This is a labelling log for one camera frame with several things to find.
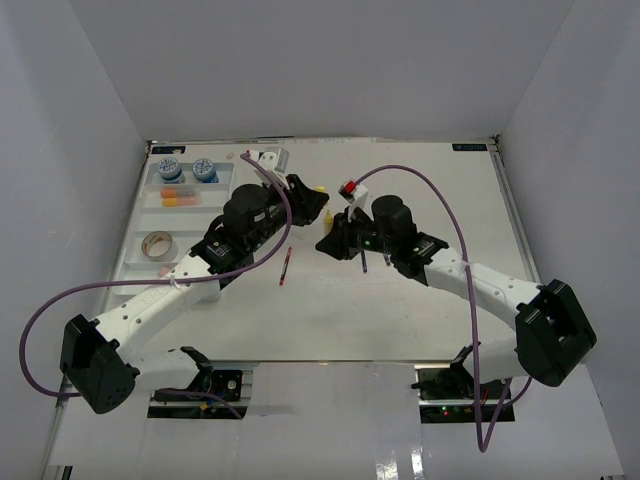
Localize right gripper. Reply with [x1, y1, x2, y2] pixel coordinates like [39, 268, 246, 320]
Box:
[316, 206, 396, 261]

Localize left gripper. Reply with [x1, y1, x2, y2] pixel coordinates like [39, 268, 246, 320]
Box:
[248, 174, 330, 252]

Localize red gel pen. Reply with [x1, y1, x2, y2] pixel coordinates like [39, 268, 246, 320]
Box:
[279, 246, 293, 286]

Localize blue cleaning gel jar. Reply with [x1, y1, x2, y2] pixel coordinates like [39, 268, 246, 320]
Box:
[157, 156, 186, 184]
[192, 158, 219, 183]

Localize pink highlighter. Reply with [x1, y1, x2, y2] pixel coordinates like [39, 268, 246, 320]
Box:
[162, 196, 202, 208]

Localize large clear tape roll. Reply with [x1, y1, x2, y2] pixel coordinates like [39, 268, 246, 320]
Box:
[141, 231, 178, 262]

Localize orange capped highlighter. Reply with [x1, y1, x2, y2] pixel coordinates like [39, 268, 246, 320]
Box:
[160, 187, 198, 199]

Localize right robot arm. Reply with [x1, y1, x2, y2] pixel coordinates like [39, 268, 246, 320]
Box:
[316, 180, 597, 399]

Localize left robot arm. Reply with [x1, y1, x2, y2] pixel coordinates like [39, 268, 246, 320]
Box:
[60, 150, 329, 414]

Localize purple gel pen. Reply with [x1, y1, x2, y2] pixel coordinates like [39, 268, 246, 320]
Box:
[360, 251, 368, 274]

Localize white compartment tray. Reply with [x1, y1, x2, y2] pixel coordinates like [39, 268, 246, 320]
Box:
[115, 156, 236, 282]

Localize black logo sticker right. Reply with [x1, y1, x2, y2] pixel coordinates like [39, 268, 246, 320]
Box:
[452, 143, 488, 152]

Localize black logo sticker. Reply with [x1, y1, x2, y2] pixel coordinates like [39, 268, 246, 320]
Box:
[452, 143, 488, 152]
[151, 145, 186, 155]

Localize black logo sticker left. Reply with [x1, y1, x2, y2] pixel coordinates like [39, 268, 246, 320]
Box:
[151, 145, 186, 155]

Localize aluminium table rail right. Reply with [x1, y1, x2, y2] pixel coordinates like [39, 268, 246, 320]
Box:
[489, 134, 571, 364]

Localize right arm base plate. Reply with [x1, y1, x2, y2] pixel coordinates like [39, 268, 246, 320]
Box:
[411, 346, 515, 425]

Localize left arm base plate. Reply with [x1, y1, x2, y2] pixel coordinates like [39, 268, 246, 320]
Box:
[150, 346, 248, 420]

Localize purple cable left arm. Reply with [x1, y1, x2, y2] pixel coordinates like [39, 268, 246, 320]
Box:
[18, 151, 294, 420]

